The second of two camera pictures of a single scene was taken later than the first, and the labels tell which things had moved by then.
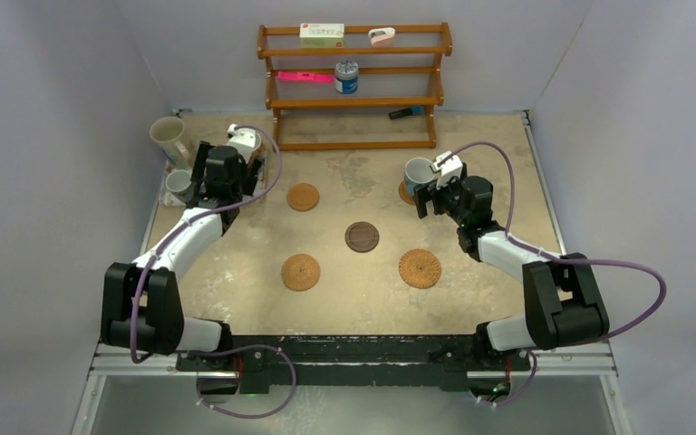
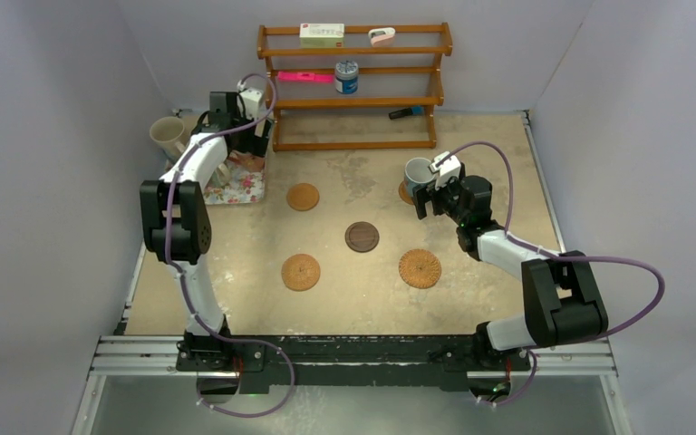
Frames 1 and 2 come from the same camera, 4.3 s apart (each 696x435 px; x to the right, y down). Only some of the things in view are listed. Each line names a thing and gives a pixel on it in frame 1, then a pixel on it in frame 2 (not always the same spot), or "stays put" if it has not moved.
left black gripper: [247, 173] → [254, 145]
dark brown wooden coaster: [362, 236] stays put
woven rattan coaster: [300, 272] stays put
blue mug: [417, 170] stays put
